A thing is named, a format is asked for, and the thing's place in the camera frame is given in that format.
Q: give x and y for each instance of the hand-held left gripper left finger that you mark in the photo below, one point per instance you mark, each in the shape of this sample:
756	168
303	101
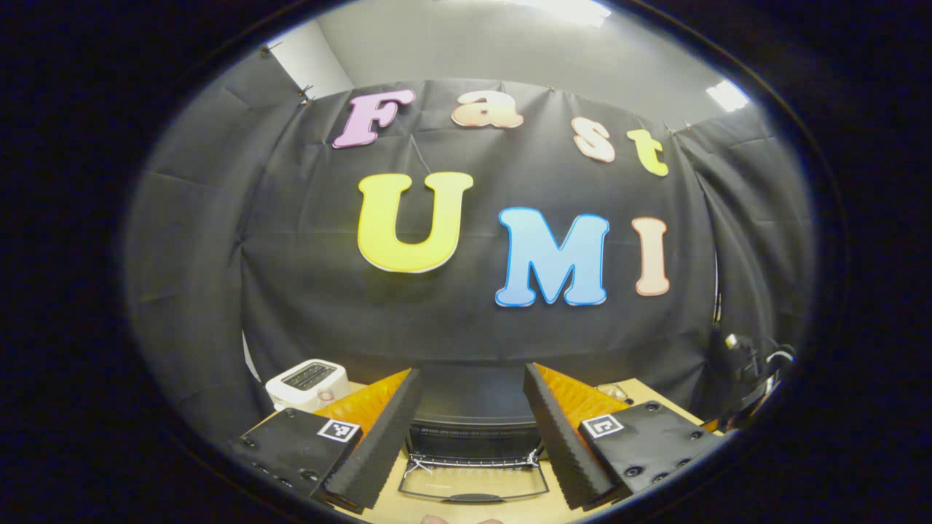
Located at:
378	451

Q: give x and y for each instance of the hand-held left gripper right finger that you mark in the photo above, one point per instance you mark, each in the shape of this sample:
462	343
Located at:
564	451

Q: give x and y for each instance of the black electric oven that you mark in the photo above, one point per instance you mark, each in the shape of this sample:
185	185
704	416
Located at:
473	418

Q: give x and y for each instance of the clear square jar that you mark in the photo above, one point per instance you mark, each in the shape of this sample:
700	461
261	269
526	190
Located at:
615	393

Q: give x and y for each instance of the white toaster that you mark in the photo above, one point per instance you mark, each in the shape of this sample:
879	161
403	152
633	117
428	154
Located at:
306	382

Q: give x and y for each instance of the black backdrop cloth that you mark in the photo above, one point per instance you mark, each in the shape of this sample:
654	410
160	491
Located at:
291	255

